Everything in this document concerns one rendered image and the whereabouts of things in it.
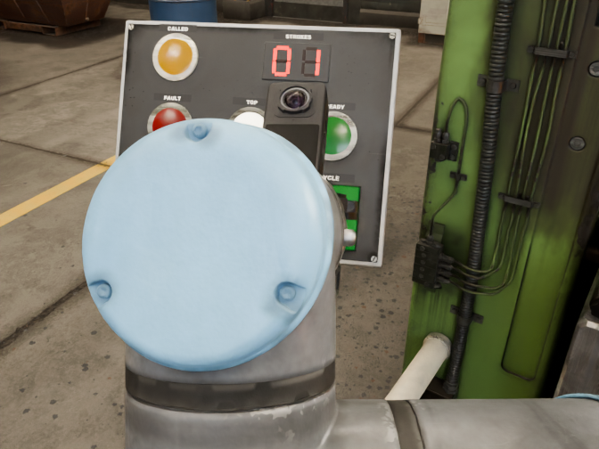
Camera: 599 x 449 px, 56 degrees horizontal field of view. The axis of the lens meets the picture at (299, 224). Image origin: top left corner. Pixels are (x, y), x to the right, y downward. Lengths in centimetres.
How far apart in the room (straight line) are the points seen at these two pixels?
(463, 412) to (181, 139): 16
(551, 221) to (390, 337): 121
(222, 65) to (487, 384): 72
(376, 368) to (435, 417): 167
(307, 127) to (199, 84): 32
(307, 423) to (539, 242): 73
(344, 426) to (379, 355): 172
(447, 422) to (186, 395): 11
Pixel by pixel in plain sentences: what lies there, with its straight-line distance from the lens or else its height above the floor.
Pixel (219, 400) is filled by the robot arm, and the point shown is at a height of 118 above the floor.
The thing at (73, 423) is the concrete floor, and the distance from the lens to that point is 187.
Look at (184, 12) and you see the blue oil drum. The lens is 498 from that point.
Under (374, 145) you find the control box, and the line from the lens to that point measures 67.
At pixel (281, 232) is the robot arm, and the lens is 19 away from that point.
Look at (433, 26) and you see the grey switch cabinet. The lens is 618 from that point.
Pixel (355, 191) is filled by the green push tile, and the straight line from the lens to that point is 66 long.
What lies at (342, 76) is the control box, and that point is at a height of 115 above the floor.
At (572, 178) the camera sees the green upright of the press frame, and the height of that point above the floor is 99.
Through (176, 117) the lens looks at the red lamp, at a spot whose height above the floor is 110.
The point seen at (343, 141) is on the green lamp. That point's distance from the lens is 67.
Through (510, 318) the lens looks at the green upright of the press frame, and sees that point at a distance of 101.
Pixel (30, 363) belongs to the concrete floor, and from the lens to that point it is 211.
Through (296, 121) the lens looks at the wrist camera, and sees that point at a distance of 42.
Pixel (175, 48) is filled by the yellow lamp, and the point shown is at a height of 117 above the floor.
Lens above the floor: 134
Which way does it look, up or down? 30 degrees down
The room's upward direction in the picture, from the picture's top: straight up
